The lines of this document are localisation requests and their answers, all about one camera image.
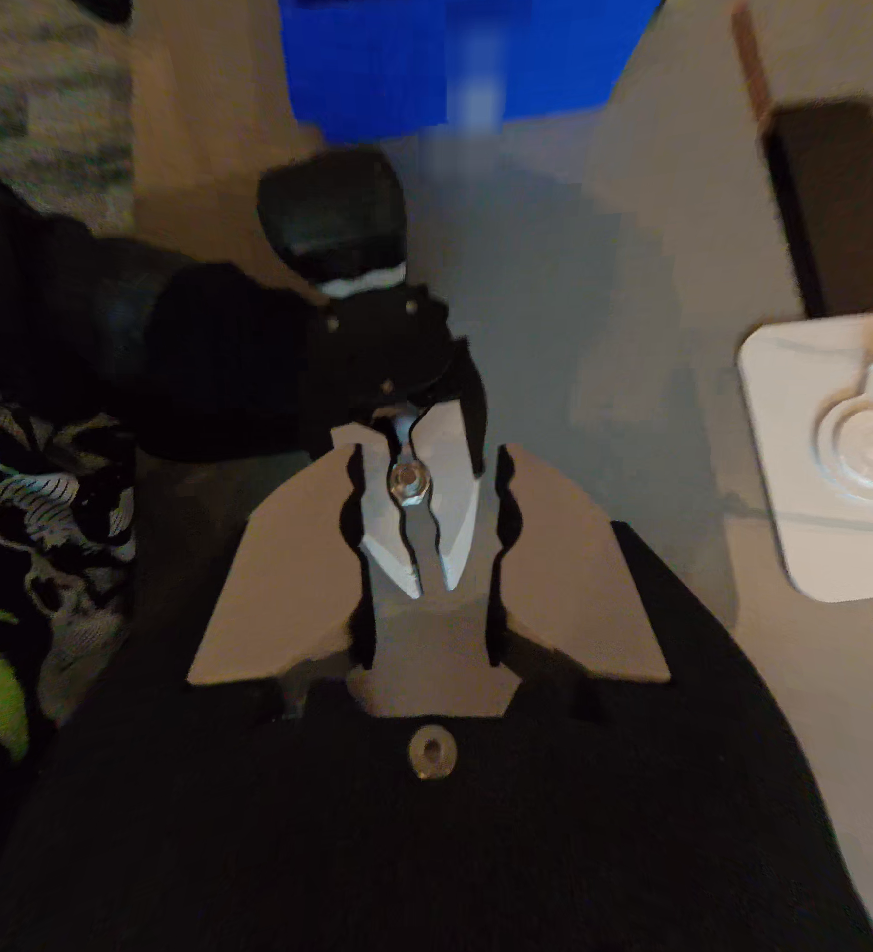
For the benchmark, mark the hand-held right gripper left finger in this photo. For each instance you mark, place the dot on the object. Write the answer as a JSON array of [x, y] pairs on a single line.
[[287, 587]]

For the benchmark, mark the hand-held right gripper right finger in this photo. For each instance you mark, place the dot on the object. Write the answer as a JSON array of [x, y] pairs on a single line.
[[577, 595]]

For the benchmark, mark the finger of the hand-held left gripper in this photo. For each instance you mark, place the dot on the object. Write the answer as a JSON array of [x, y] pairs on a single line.
[[455, 520], [384, 543]]

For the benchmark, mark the silver hex bolt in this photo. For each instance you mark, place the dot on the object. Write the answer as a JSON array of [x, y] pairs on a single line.
[[409, 485]]

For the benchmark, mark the blue plastic bin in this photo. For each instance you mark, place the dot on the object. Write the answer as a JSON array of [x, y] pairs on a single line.
[[362, 67]]

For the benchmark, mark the white square base plate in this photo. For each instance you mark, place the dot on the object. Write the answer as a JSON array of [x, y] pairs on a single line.
[[786, 446]]

